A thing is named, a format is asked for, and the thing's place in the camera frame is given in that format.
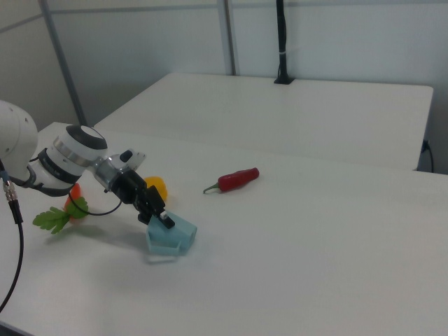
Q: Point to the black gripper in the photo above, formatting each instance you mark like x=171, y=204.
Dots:
x=127, y=187

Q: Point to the red toy chili pepper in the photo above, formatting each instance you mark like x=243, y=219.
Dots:
x=234, y=180

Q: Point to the white rectangular table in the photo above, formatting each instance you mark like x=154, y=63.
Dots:
x=280, y=119

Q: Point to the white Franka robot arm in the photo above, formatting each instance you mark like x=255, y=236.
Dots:
x=70, y=157

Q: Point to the grey upright partition post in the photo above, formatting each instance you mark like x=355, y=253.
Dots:
x=227, y=35

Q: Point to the orange toy carrot with leaves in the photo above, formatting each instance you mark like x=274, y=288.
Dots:
x=49, y=220

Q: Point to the light blue hexagonal mug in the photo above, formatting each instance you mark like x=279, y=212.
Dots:
x=182, y=234

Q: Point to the yellow toy bell pepper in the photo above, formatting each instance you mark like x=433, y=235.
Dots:
x=159, y=183

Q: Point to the grey slanted partition post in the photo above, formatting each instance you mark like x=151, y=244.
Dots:
x=66, y=63

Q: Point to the black camera pole with base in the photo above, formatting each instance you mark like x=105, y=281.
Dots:
x=281, y=66

